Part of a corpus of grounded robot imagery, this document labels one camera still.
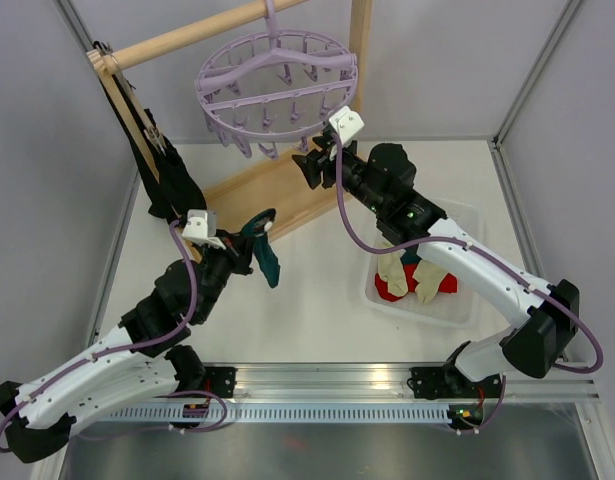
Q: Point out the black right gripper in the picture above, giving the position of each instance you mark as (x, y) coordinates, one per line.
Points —
(311, 164)

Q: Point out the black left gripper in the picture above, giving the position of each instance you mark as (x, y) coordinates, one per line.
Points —
(239, 250)

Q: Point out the green christmas sock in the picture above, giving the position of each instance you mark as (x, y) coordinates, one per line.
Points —
(257, 229)

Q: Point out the purple round clip hanger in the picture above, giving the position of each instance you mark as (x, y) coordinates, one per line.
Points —
(274, 86)

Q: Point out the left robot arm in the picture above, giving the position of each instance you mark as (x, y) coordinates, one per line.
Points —
(144, 356)

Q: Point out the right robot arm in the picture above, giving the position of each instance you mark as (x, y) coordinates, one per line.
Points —
(543, 317)

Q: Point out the black shorts on hanger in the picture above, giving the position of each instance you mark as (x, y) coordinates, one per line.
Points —
(176, 192)

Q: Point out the wooden rack base tray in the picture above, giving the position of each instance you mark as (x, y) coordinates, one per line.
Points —
(277, 184)

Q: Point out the cream sock left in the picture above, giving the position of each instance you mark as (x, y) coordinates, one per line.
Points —
(391, 271)

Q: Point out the cream sock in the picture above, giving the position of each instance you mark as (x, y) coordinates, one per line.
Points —
(429, 278)
(391, 271)

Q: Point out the wooden rack top rod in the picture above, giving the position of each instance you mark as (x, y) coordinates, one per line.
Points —
(182, 37)

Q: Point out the cream sock right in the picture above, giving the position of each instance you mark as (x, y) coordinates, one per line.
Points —
(429, 278)

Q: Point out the red sock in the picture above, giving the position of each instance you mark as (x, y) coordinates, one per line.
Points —
(449, 285)

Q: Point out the white plastic basket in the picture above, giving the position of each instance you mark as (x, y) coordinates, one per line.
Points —
(445, 310)

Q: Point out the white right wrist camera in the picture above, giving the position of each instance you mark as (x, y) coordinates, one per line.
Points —
(347, 124)

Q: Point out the aluminium mounting rail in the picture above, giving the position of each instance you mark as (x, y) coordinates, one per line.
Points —
(384, 382)

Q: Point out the wooden rack right post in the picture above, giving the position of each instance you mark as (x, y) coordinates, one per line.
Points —
(360, 24)

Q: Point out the wooden rack post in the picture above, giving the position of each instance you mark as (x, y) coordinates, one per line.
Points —
(106, 71)
(360, 24)

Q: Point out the white slotted cable duct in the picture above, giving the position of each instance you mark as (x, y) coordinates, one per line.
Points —
(397, 413)

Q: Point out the wooden rack left post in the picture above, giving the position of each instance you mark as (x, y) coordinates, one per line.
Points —
(106, 71)

